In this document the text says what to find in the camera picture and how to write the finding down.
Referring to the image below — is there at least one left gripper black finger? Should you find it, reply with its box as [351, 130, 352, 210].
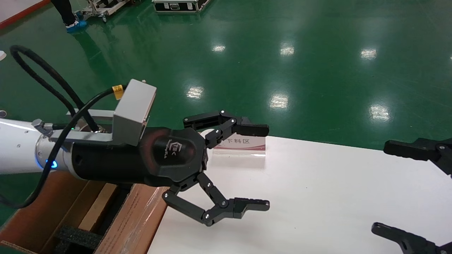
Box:
[162, 172, 270, 227]
[183, 110, 269, 149]

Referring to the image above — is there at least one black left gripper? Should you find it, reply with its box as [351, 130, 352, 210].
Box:
[67, 127, 209, 193]

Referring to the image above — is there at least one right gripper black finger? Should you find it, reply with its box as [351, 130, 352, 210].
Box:
[371, 222, 452, 254]
[384, 138, 452, 176]

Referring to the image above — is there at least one small cardboard box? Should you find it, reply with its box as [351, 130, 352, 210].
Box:
[78, 183, 118, 231]

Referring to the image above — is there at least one large open cardboard box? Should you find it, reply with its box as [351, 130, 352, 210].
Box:
[0, 169, 170, 254]

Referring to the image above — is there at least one acrylic sign with Chinese text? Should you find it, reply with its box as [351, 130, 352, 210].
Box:
[212, 136, 266, 158]

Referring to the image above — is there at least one black foam block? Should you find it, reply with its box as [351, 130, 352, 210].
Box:
[55, 226, 103, 254]

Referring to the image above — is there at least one black aluminium flight case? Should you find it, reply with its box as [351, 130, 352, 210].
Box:
[153, 0, 211, 13]

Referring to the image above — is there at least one white metal wheeled cart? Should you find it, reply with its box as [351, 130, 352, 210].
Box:
[76, 0, 142, 22]

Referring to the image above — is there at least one person in black trousers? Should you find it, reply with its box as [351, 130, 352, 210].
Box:
[51, 0, 87, 33]

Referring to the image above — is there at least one black cable with yellow tag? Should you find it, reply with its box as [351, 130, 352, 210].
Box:
[0, 85, 124, 209]

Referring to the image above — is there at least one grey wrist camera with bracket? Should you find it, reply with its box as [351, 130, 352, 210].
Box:
[32, 79, 157, 147]

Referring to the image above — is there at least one thick black looped cable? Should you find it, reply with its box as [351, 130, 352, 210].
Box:
[10, 45, 101, 133]

